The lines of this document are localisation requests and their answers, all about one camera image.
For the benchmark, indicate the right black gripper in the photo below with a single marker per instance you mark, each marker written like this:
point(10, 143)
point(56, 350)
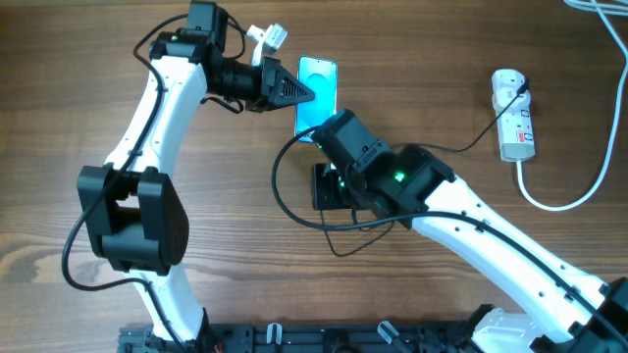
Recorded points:
point(324, 197)

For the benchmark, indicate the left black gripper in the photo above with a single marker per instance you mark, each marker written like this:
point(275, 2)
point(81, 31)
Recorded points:
point(272, 75)

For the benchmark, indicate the teal screen Galaxy smartphone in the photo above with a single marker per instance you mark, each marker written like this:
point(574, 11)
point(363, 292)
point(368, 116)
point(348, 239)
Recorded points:
point(321, 76)

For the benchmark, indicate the white power strip socket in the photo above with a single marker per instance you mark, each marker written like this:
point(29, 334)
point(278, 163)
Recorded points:
point(515, 132)

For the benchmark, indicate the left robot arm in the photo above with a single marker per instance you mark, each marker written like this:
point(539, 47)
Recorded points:
point(131, 211)

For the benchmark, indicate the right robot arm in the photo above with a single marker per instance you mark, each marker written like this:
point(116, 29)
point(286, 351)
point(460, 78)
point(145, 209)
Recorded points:
point(564, 309)

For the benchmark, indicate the white charger plug adapter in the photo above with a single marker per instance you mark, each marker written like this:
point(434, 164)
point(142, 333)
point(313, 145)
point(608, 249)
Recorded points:
point(506, 99)

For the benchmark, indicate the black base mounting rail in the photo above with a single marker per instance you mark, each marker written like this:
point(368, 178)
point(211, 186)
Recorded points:
point(277, 338)

